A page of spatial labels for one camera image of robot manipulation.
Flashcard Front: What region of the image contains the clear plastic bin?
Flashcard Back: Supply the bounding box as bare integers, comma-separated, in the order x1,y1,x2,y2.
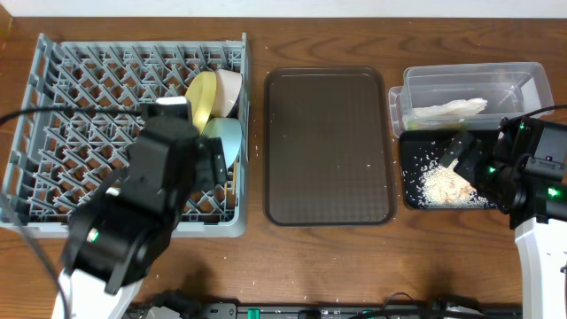
388,62,554,136

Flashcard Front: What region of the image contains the green snack wrapper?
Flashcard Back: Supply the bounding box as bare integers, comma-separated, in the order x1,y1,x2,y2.
404,120,469,131

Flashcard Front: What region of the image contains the black waste tray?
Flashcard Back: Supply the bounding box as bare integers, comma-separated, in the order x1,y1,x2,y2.
400,130,523,209

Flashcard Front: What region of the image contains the grey plastic dish rack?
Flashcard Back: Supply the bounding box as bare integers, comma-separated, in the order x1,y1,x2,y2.
2,35,252,238

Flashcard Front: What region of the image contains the pile of rice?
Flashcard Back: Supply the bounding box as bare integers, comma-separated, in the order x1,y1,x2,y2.
400,141,493,209

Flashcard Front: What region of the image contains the dark brown serving tray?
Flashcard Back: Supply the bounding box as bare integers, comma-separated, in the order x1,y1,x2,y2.
264,66,396,227

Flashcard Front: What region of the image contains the white plastic cup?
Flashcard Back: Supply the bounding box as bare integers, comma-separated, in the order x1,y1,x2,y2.
105,187,120,197

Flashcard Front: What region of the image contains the yellow plastic plate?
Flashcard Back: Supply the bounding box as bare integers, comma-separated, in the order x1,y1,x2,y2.
185,71,217,133

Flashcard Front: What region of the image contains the blue plastic bowl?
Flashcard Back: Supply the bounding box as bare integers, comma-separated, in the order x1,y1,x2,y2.
203,118,243,169

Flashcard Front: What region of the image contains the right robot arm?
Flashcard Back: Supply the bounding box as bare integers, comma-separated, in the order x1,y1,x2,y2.
439,116,566,318

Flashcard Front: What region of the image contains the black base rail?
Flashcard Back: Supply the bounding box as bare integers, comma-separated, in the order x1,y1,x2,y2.
123,291,523,319

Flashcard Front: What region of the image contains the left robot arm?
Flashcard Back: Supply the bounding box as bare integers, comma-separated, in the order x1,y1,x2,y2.
52,97,227,318

